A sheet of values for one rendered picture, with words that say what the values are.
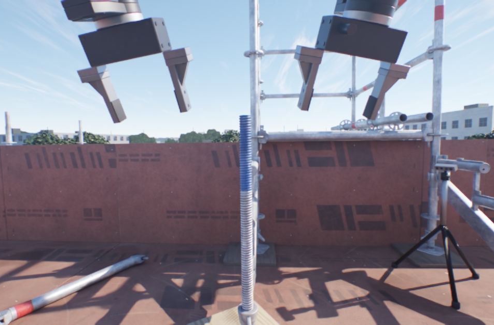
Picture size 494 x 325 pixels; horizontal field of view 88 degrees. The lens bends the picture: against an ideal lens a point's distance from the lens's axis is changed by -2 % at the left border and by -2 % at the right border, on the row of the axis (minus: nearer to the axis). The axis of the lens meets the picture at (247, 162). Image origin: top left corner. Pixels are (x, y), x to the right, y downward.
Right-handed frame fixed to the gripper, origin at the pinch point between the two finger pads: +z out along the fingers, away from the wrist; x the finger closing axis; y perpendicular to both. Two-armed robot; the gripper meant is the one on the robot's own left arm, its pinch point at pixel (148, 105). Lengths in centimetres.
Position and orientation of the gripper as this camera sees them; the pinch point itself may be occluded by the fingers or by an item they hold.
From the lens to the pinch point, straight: 51.8
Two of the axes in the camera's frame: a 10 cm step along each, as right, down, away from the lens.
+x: -9.8, 1.1, 1.7
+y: 1.0, -4.7, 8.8
